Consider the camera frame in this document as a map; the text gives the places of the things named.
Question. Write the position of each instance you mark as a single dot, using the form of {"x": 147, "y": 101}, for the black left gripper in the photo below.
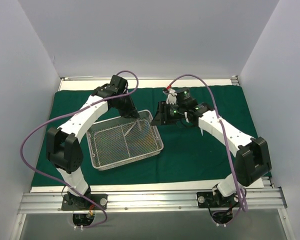
{"x": 129, "y": 111}

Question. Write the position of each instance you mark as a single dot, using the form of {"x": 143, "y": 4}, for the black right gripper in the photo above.
{"x": 161, "y": 113}

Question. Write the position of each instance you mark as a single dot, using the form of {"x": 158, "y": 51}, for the metal mesh instrument tray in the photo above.
{"x": 109, "y": 148}

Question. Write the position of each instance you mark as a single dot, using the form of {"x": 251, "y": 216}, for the green surgical drape cloth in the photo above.
{"x": 186, "y": 156}

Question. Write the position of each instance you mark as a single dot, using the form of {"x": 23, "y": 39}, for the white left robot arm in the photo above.
{"x": 63, "y": 144}

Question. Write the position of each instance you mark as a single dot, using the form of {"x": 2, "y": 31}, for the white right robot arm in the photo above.
{"x": 252, "y": 157}

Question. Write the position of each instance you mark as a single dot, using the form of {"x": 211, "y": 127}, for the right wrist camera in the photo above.
{"x": 184, "y": 98}

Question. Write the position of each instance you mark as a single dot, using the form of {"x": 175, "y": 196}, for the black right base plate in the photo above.
{"x": 206, "y": 199}

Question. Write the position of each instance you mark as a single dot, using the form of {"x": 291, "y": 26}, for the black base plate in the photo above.
{"x": 71, "y": 202}
{"x": 206, "y": 199}

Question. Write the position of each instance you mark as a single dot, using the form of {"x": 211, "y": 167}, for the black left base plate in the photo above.
{"x": 71, "y": 202}

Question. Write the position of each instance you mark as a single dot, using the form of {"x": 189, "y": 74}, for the aluminium front rail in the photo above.
{"x": 147, "y": 201}

